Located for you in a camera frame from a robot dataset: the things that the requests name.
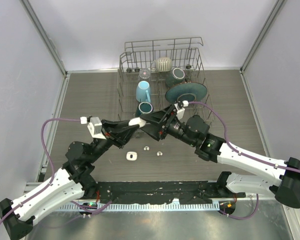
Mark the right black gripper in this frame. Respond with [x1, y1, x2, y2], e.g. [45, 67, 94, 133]
[140, 104, 197, 147]

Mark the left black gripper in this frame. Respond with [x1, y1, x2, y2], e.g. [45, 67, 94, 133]
[87, 118, 140, 163]

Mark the white oval earbud case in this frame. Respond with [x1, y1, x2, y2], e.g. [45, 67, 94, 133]
[128, 117, 147, 128]

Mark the white square charging case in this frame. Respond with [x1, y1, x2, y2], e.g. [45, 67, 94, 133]
[126, 151, 138, 161]

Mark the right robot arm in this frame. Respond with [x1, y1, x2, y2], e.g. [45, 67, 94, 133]
[140, 105, 300, 209]

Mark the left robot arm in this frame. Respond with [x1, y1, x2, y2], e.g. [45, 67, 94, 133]
[0, 116, 146, 240]

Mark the dark green mug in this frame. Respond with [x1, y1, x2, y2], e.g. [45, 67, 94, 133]
[135, 101, 154, 118]

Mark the light blue mug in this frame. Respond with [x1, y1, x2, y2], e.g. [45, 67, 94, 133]
[136, 80, 151, 103]

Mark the teal ceramic plate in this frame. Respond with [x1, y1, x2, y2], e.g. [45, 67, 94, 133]
[165, 82, 208, 104]

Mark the clear glass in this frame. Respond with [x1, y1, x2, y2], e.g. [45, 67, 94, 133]
[138, 68, 151, 81]

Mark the dark teal bowl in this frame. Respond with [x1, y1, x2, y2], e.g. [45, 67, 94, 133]
[165, 67, 186, 88]

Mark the striped ceramic cup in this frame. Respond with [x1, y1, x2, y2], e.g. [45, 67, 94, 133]
[150, 57, 172, 72]

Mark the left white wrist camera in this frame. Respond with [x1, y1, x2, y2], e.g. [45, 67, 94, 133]
[80, 116, 106, 140]

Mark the grey wire dish rack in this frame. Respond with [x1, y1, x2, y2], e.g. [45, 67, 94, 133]
[117, 36, 207, 121]

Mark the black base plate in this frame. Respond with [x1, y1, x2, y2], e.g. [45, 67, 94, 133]
[91, 180, 246, 205]

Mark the white cable duct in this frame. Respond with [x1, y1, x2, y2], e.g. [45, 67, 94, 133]
[56, 199, 220, 212]

